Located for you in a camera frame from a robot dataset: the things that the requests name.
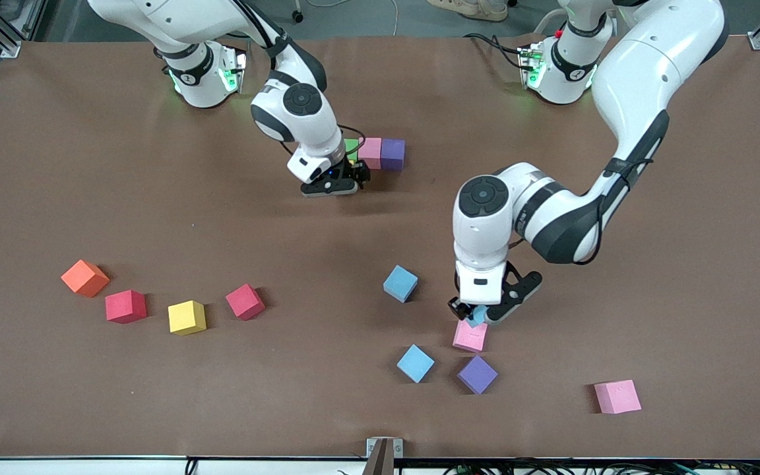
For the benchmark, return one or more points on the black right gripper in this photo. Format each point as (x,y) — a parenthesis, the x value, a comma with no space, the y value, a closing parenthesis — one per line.
(355,171)

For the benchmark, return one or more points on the light blue foam block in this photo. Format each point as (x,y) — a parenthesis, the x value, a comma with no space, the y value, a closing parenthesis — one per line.
(415,363)
(477,316)
(400,283)

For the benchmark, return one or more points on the pink foam block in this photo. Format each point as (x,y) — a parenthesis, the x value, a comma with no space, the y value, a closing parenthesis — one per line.
(470,338)
(617,396)
(370,153)

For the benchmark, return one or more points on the green foam block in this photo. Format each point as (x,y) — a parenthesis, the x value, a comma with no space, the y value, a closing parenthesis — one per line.
(352,148)

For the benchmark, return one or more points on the purple foam block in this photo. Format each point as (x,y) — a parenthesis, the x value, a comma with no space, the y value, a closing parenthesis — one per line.
(477,374)
(393,154)

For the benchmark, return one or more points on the red foam block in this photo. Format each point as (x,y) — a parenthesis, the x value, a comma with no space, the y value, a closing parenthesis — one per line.
(125,307)
(243,301)

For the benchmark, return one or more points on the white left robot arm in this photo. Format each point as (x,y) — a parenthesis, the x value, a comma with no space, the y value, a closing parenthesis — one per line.
(485,218)

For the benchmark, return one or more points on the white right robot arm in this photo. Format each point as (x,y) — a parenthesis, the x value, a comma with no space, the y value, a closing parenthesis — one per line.
(301,125)

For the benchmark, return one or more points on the black chair caster wheel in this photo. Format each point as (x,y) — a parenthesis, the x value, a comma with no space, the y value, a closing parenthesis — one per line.
(298,16)

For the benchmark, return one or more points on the foot in beige sandal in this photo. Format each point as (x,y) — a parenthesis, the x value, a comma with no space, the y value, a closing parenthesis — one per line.
(472,8)

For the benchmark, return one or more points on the yellow foam block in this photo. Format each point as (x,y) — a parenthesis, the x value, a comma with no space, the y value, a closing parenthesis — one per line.
(187,317)

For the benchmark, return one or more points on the orange foam block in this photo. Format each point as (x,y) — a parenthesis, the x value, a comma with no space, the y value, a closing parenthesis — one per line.
(84,278)

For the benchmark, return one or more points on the brown table cover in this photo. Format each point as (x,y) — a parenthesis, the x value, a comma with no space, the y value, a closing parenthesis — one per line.
(57,198)

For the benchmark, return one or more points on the grey metal camera bracket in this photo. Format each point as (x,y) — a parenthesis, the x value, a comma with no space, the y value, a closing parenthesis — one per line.
(383,455)

